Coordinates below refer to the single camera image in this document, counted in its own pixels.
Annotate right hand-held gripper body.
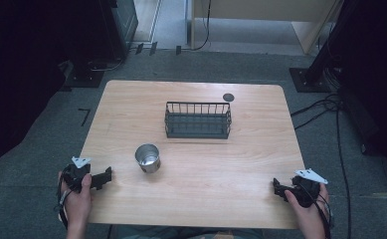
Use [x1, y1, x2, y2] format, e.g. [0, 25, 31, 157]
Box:
[291, 168, 329, 209]

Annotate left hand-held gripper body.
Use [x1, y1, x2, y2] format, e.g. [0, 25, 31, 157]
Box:
[63, 156, 93, 194]

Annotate person's right hand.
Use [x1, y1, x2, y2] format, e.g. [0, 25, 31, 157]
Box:
[284, 183, 331, 234]

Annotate person's left hand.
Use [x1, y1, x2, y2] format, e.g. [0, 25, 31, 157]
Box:
[58, 171, 94, 231]

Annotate silver metal cup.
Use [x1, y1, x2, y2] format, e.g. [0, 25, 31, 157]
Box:
[134, 142, 162, 174]

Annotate dark cabinet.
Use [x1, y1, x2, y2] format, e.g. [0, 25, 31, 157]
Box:
[97, 0, 139, 63]

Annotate black metal stand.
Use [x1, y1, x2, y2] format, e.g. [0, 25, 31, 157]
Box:
[289, 0, 358, 94]

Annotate light wooden furniture panel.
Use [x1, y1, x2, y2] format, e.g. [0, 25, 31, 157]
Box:
[190, 0, 345, 56]

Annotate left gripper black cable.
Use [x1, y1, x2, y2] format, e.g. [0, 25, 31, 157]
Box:
[53, 164, 74, 231]

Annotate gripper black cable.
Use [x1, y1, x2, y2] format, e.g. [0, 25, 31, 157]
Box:
[299, 183, 334, 239]
[53, 164, 74, 231]

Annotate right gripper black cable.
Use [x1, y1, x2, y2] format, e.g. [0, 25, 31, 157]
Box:
[299, 183, 334, 239]

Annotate black floor cables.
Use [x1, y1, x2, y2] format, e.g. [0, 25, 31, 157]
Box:
[290, 93, 353, 239]

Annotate black stand base plate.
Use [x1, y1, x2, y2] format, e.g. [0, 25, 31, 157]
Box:
[59, 59, 105, 91]

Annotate black wire basket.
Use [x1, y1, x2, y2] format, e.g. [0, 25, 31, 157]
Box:
[163, 101, 233, 140]

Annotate thin black hanging cable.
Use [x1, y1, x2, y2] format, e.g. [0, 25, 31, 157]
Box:
[191, 0, 213, 52]

